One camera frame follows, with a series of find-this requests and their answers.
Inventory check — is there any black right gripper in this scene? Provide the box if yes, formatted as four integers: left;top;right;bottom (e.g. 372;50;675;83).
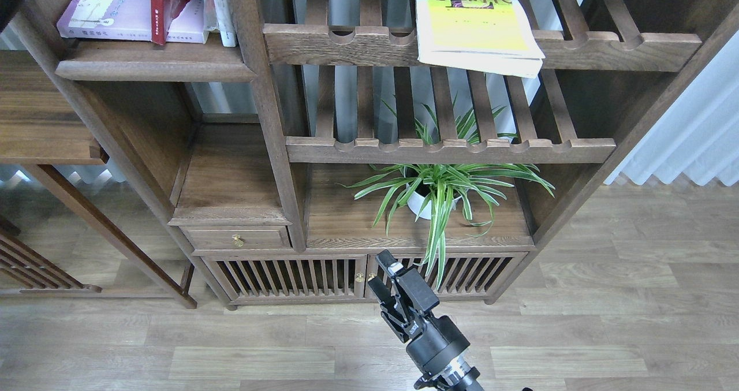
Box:
368;251;470;376

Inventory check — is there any white lavender book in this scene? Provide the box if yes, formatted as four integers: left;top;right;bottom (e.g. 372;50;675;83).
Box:
56;0;208;43

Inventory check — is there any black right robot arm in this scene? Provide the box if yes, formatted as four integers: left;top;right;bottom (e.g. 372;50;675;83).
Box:
368;251;482;390

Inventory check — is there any white plant pot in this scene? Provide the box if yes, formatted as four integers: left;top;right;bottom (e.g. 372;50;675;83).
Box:
407;184;462;220

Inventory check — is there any green spider plant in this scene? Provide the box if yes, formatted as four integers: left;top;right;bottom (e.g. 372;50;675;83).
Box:
345;94;556;291

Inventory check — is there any brass drawer knob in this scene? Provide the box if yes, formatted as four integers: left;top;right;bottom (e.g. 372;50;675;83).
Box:
232;234;245;247

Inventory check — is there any dark wooden bookshelf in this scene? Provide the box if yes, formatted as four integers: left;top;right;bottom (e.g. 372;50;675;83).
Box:
9;0;737;307

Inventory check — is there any yellow green book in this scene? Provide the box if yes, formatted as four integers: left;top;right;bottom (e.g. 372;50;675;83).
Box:
415;0;544;78

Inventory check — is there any white curtain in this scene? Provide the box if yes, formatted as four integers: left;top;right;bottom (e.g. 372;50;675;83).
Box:
605;33;738;186

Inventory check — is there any white upright book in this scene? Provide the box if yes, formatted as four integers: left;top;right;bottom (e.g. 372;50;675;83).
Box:
204;0;237;48

